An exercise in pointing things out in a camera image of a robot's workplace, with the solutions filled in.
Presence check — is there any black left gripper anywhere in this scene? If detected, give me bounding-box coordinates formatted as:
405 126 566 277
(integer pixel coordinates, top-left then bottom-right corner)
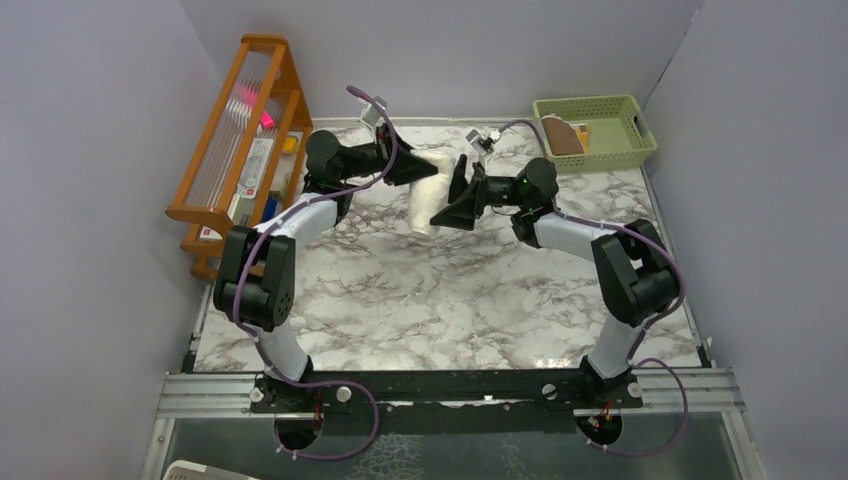
335 122 436 185

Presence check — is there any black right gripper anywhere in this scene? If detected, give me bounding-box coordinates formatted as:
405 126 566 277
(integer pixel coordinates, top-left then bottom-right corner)
423 155 528 230

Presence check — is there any cream white towel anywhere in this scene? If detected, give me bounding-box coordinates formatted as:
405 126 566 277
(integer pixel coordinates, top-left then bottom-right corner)
406 150 456 238

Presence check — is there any yellow brown bear towel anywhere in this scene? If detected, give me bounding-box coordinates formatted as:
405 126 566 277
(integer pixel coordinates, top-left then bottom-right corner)
541 114 590 156

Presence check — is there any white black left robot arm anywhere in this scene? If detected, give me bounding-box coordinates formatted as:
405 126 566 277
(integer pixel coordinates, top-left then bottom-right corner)
213 126 453 411

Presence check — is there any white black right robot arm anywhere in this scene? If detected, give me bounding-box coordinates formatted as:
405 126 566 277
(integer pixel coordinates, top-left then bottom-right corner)
429 157 684 407

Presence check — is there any blue item in rack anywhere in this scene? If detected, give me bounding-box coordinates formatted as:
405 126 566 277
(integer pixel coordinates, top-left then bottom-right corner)
260 196 280 223

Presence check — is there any wooden rack with rods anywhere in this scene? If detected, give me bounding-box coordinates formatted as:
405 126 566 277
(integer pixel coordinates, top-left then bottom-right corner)
166 34 313 281

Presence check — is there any green perforated plastic basket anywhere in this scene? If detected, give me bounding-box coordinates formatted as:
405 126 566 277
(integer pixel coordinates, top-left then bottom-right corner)
533 95 657 174

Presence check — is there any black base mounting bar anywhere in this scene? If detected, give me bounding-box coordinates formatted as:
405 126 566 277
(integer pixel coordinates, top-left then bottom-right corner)
248 368 643 436

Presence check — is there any white tray corner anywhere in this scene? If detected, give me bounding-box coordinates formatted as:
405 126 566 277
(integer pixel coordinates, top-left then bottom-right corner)
162 460 257 480

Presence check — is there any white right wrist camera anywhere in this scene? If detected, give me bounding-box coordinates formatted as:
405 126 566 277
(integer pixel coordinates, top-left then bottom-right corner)
466 129 501 169

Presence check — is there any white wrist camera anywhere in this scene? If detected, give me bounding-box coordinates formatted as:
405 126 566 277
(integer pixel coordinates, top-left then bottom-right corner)
359 96 387 132
466 129 501 169

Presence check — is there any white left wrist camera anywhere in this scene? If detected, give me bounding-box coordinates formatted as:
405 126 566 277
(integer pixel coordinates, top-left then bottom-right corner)
359 96 387 132

